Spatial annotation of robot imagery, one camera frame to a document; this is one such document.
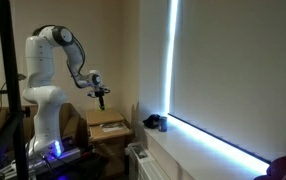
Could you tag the black metal stand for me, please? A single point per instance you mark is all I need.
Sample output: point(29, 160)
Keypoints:
point(11, 83)

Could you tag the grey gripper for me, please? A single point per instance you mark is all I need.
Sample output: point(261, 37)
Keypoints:
point(99, 92)

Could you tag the white windowsill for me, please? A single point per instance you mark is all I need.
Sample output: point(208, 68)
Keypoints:
point(183, 150)

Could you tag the dark red cap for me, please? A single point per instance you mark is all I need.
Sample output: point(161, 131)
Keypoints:
point(283, 168)

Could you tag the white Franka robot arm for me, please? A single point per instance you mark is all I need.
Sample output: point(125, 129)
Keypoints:
point(43, 100)

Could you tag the black crumpled cloth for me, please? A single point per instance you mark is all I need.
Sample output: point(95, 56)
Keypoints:
point(151, 121)

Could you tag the white window blind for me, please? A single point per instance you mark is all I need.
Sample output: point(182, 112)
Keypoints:
point(236, 73)

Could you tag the aluminium mounting frame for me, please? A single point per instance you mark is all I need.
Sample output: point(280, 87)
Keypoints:
point(49, 158)

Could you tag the light wooden drawer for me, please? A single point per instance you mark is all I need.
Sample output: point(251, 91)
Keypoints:
point(111, 133)

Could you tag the light wooden nightstand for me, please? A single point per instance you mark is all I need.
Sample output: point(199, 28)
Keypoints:
point(103, 116)

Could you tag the white wall radiator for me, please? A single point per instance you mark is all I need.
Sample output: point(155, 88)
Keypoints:
point(146, 166)

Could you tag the blue cylindrical container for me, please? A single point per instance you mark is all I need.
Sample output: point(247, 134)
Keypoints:
point(162, 124)

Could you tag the white printed brochure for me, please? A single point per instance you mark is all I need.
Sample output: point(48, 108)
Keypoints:
point(113, 127)

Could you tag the yellow ball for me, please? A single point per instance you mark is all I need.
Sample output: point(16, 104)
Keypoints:
point(101, 108)

